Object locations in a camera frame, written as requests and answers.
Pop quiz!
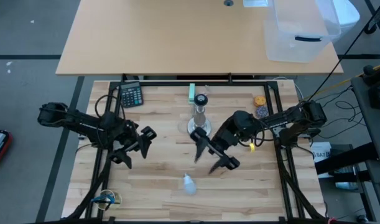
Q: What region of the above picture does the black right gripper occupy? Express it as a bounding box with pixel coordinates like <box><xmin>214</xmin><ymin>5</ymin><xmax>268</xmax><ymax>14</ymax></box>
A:
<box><xmin>189</xmin><ymin>124</ymin><xmax>241</xmax><ymax>175</ymax></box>

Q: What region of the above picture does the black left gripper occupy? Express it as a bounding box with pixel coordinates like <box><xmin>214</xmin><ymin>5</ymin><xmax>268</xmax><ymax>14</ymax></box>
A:
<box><xmin>108</xmin><ymin>120</ymin><xmax>158</xmax><ymax>170</ymax></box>

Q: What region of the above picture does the silver metal table lamp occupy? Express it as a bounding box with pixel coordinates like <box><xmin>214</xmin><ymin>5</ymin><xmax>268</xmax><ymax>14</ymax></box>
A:
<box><xmin>187</xmin><ymin>93</ymin><xmax>213</xmax><ymax>137</ymax></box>

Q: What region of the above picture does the white lightbulb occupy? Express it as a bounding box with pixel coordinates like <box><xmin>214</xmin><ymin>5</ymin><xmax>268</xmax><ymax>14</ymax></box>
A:
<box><xmin>182</xmin><ymin>172</ymin><xmax>198</xmax><ymax>197</ymax></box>

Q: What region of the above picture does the glass jar with blue tool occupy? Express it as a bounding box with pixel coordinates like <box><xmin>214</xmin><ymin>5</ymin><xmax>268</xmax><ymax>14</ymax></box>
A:
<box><xmin>94</xmin><ymin>189</ymin><xmax>123</xmax><ymax>212</ymax></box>

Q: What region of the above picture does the black desk calculator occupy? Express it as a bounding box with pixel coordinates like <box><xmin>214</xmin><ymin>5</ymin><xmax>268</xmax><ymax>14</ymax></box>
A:
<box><xmin>119</xmin><ymin>81</ymin><xmax>145</xmax><ymax>109</ymax></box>

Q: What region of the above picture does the purple patterned disc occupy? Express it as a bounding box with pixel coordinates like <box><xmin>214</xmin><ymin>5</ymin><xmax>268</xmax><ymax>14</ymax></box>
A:
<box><xmin>255</xmin><ymin>105</ymin><xmax>269</xmax><ymax>119</ymax></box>

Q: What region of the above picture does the orange patterned disc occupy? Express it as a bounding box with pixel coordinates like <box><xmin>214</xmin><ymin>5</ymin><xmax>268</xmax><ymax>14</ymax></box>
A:
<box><xmin>253</xmin><ymin>95</ymin><xmax>267</xmax><ymax>108</ymax></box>

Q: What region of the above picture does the white labelled box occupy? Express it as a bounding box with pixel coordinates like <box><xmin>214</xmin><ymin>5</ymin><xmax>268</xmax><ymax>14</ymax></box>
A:
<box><xmin>310</xmin><ymin>142</ymin><xmax>333</xmax><ymax>162</ymax></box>

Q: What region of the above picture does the tan wooden desk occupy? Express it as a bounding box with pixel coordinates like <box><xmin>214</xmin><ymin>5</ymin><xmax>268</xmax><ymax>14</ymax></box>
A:
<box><xmin>55</xmin><ymin>0</ymin><xmax>344</xmax><ymax>77</ymax></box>

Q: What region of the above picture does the red-edged case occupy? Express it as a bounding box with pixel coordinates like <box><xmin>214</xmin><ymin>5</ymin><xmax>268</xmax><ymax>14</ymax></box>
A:
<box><xmin>0</xmin><ymin>128</ymin><xmax>14</xmax><ymax>170</ymax></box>

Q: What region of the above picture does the clear plastic storage bin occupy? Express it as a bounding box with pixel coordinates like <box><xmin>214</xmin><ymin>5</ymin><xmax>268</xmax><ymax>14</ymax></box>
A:
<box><xmin>263</xmin><ymin>0</ymin><xmax>342</xmax><ymax>63</ymax></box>

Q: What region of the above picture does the white paper sheet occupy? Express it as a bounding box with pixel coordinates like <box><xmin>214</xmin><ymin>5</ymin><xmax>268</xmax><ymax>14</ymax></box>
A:
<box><xmin>243</xmin><ymin>0</ymin><xmax>269</xmax><ymax>8</ymax></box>

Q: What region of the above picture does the black side cart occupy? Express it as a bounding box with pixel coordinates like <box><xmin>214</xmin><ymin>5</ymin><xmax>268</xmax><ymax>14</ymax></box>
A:
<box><xmin>313</xmin><ymin>60</ymin><xmax>380</xmax><ymax>224</ymax></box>

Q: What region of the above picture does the white plastic chair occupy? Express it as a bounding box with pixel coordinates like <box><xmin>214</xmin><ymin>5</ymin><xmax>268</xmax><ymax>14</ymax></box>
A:
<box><xmin>331</xmin><ymin>0</ymin><xmax>361</xmax><ymax>34</ymax></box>

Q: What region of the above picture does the black aluminium table frame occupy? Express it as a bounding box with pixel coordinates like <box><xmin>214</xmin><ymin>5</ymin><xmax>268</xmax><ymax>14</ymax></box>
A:
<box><xmin>64</xmin><ymin>78</ymin><xmax>328</xmax><ymax>223</ymax></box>

